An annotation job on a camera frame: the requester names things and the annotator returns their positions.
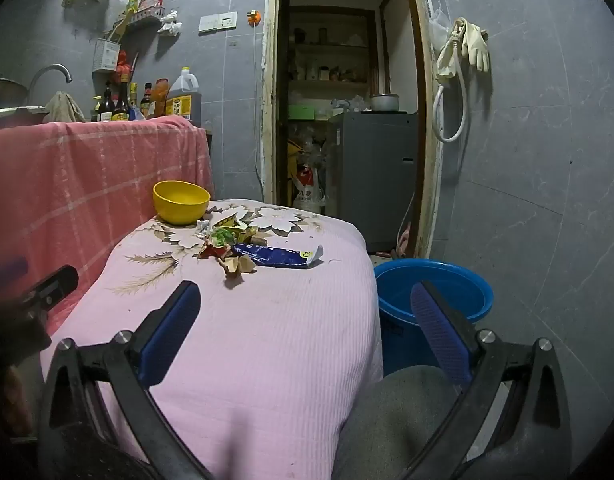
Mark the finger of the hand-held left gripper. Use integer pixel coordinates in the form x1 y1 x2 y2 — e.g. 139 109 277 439
27 265 79 311
0 259 30 286

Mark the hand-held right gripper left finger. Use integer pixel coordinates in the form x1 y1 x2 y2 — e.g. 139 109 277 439
37 280 213 480

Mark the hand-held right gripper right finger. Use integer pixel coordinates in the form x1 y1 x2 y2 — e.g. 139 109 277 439
407 280 572 480

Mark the blue plastic bucket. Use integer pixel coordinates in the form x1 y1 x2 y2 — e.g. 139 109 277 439
373 258 494 376

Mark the brown paper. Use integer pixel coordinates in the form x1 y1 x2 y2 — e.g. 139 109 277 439
223 254 259 277

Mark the yellow and red snack packet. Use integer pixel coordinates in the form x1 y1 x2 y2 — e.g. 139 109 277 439
209 211 260 243

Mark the blue snack wrapper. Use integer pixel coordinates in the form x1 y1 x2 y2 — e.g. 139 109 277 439
230 242 324 270

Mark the pink floral blanket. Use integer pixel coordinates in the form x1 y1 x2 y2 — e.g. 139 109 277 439
40 199 385 480

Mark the pink plaid cloth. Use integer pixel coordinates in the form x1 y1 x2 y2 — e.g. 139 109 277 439
0 115 215 331

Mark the person's grey trouser leg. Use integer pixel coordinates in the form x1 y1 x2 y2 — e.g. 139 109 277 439
332 364 472 480

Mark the yellow bowl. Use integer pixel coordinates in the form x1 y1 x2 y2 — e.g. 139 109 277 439
152 180 211 226

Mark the grey cabinet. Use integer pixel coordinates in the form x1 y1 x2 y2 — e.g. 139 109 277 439
327 111 419 255

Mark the beige rag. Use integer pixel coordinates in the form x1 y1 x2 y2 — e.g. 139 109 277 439
43 91 86 123

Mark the metal pot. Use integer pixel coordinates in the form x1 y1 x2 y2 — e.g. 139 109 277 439
0 77 28 111

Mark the tall dark sauce bottle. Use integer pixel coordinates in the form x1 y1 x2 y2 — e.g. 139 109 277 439
111 74 132 122

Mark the white and red sack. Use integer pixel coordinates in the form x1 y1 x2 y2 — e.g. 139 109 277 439
293 165 327 214

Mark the metal faucet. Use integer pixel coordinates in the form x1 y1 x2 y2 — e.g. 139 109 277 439
28 63 73 106

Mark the orange bottle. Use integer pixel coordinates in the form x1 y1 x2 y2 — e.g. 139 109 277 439
150 78 169 117

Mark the yellow bag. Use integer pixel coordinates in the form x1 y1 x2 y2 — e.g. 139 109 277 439
287 141 303 181

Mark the cooking oil jug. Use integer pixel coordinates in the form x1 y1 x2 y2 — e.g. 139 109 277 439
165 66 203 126

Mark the white utensil holder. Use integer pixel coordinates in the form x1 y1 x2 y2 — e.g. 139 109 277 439
92 37 120 72

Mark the white cooking pot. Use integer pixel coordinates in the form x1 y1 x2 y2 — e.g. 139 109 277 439
370 93 401 113

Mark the white plastic bag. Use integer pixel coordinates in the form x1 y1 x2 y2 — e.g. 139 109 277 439
157 9 182 37

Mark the beige rubber glove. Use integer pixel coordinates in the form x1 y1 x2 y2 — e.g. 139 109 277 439
459 17 490 72

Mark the wooden shelf unit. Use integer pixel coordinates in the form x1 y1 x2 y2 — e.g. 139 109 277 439
279 5 378 121

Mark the clear plastic bag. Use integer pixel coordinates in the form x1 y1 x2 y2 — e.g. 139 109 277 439
428 7 450 48

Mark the wooden door frame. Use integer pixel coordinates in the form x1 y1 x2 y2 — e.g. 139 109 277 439
261 0 443 261

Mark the white shower hose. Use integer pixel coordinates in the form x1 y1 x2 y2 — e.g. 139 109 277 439
432 20 468 143

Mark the wall rack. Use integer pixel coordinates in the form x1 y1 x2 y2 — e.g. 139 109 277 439
121 6 166 26

